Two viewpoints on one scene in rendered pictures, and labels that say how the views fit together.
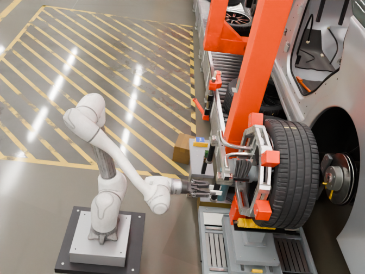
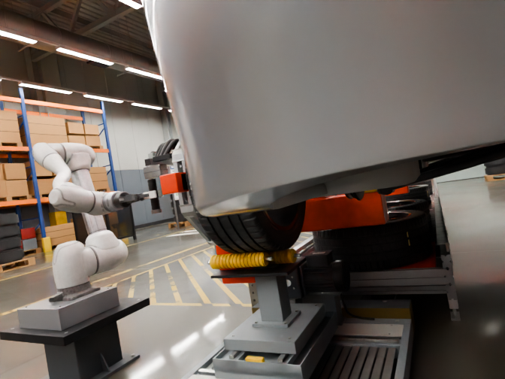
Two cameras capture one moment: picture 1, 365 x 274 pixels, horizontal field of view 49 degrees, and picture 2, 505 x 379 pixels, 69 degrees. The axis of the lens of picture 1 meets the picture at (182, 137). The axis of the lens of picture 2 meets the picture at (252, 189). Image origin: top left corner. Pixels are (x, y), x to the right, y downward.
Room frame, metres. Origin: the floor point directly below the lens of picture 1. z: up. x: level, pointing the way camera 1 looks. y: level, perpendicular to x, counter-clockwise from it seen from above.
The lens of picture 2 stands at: (0.60, -1.47, 0.78)
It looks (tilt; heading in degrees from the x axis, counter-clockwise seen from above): 0 degrees down; 34
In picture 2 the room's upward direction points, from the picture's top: 9 degrees counter-clockwise
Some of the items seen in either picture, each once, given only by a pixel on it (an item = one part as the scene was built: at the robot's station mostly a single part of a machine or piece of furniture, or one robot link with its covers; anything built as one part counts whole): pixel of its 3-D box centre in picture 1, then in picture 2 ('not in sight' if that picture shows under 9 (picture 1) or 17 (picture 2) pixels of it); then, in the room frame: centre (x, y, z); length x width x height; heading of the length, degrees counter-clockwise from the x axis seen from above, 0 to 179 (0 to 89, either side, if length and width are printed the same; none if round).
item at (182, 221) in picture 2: not in sight; (189, 207); (9.52, 7.19, 0.55); 1.40 x 0.80 x 1.09; 3
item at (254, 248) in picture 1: (256, 229); (273, 297); (1.89, -0.62, 0.32); 0.40 x 0.30 x 0.28; 8
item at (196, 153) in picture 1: (200, 157); not in sight; (2.41, -0.17, 0.44); 0.43 x 0.17 x 0.03; 8
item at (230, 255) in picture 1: (250, 245); (280, 341); (1.89, -0.62, 0.13); 0.50 x 0.36 x 0.10; 8
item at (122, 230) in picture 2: not in sight; (104, 225); (6.22, 7.07, 0.48); 1.27 x 0.88 x 0.97; 96
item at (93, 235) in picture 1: (104, 228); (71, 291); (1.58, 0.38, 0.42); 0.22 x 0.18 x 0.06; 8
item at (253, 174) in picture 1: (240, 169); not in sight; (1.85, -0.38, 0.85); 0.21 x 0.14 x 0.14; 98
